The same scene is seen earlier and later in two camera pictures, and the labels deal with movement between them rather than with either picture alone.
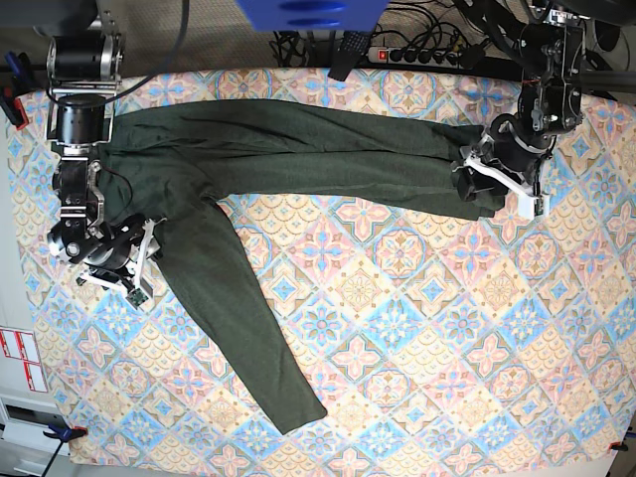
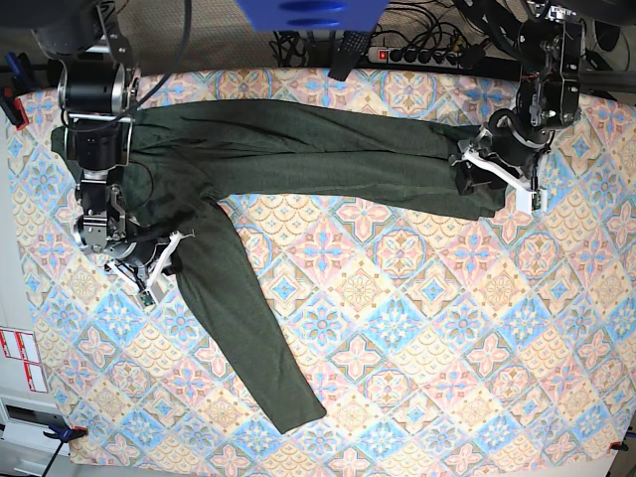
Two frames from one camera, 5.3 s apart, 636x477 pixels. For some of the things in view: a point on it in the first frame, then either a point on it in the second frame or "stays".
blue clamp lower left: x=65 y=435 stays
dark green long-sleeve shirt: x=176 y=162 stays
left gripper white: x=135 y=288 to x=161 y=279
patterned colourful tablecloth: x=425 y=335 stays
